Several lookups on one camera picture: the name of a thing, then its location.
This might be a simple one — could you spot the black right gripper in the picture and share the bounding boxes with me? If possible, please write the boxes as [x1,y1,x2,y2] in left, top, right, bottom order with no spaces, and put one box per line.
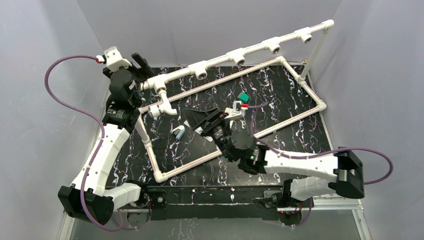
[182,107,235,163]

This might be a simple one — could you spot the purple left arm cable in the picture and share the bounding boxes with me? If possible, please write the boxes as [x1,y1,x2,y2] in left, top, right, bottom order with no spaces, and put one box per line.
[44,54,125,232]

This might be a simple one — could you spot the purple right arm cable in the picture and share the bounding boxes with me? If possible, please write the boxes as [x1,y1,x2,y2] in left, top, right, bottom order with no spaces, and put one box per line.
[246,101,394,186]

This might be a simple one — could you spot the green small box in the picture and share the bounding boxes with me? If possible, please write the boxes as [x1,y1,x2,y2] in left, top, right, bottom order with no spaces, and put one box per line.
[237,92,250,104]

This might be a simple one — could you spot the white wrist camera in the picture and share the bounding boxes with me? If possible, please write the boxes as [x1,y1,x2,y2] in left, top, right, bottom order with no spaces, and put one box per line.
[224,100,249,121]
[103,46,132,72]

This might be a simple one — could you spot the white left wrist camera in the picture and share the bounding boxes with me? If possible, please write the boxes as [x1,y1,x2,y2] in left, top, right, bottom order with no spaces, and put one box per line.
[103,46,132,72]

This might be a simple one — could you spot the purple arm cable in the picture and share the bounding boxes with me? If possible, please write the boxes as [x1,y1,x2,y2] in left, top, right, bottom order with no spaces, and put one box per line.
[44,54,125,232]
[246,101,394,186]

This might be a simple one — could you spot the white PVC pipe frame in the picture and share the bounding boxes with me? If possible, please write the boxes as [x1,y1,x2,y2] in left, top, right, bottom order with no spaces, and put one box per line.
[134,19,335,184]

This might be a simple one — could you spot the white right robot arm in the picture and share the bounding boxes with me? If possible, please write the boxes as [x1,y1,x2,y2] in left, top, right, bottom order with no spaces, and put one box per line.
[183,107,365,207]

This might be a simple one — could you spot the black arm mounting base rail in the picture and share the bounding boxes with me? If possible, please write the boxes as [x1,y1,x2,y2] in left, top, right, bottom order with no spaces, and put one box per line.
[143,185,310,226]

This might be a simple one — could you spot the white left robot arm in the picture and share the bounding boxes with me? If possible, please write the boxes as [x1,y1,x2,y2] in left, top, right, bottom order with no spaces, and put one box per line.
[58,52,154,226]

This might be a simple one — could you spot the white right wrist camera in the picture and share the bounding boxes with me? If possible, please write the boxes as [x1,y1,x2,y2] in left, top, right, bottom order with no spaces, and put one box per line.
[224,100,249,121]

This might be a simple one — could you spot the light blue white stapler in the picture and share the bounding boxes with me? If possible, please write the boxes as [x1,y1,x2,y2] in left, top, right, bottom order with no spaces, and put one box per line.
[170,125,186,141]

